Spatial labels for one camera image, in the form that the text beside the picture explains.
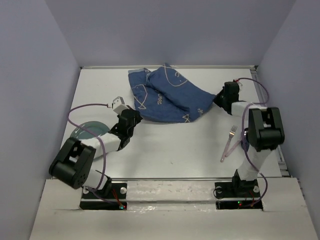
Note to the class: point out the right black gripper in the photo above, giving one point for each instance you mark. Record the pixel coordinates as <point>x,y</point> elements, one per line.
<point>216,98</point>

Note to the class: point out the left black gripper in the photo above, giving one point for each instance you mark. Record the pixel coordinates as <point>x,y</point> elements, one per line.
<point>137,118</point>

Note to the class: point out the blue embroidered cloth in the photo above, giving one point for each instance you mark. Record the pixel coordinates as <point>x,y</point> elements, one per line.
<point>166,96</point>

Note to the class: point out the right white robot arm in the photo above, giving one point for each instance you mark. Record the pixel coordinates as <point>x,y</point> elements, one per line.
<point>261,133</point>

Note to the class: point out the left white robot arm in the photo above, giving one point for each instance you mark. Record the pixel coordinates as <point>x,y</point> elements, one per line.
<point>73,163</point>

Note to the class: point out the teal ceramic plate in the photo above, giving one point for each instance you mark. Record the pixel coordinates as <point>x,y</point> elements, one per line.
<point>89,130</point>

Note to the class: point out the dark blue mug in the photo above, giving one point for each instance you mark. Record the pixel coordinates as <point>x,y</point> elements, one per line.
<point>246,132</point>

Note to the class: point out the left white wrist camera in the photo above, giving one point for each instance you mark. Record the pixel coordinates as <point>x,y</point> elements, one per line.
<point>118,105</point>

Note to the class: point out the pink handled fork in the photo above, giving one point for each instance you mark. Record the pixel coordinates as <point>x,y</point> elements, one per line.
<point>230,136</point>

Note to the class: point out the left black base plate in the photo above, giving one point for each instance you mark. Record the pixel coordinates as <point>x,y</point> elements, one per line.
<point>115,200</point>

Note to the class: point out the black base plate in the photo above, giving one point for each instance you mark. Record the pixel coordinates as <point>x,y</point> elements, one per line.
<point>227,198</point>
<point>115,200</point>

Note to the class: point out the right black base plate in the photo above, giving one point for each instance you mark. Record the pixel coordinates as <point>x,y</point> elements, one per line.
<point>227,198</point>

